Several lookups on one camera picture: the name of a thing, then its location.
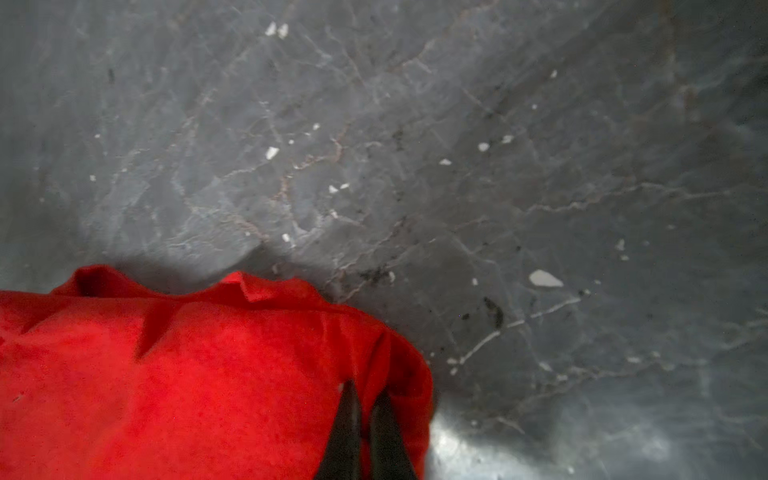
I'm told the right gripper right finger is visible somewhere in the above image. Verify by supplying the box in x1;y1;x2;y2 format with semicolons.
369;392;418;480

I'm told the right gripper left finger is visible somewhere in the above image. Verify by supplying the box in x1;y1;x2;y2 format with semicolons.
313;381;362;480

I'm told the bright red t-shirt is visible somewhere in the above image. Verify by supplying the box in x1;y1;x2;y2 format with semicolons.
1;265;433;479

